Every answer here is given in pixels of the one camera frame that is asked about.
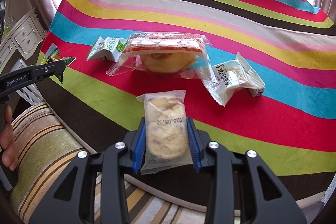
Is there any dark green snack packet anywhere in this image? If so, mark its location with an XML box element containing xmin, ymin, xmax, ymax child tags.
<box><xmin>41</xmin><ymin>43</ymin><xmax>76</xmax><ymax>66</ymax></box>

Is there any clear cookie packet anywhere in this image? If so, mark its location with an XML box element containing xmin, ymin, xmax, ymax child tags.
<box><xmin>137</xmin><ymin>90</ymin><xmax>192</xmax><ymax>174</ymax></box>

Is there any white green lemon snack packet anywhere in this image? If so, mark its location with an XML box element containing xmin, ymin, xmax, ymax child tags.
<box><xmin>87</xmin><ymin>36</ymin><xmax>127</xmax><ymax>63</ymax></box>

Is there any white pastry snack packet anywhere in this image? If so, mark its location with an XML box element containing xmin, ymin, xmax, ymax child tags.
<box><xmin>197</xmin><ymin>53</ymin><xmax>265</xmax><ymax>106</ymax></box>

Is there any large clear bread bag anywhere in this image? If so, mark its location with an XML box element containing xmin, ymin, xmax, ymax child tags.
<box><xmin>106</xmin><ymin>32</ymin><xmax>212</xmax><ymax>76</ymax></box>

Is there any person's left hand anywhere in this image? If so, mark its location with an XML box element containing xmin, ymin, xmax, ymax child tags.
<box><xmin>1</xmin><ymin>105</ymin><xmax>18</xmax><ymax>171</ymax></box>

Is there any white rack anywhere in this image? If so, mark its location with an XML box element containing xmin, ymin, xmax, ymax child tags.
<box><xmin>10</xmin><ymin>59</ymin><xmax>43</xmax><ymax>105</ymax></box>

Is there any white drawer cabinet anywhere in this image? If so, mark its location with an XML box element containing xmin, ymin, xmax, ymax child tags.
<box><xmin>1</xmin><ymin>8</ymin><xmax>47</xmax><ymax>72</ymax></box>

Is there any striped sofa cushion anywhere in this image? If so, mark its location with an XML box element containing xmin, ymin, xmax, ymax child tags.
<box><xmin>9</xmin><ymin>101</ymin><xmax>205</xmax><ymax>223</ymax></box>

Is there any colourful striped cloth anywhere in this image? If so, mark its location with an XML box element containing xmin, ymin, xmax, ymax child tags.
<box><xmin>39</xmin><ymin>0</ymin><xmax>335</xmax><ymax>200</ymax></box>

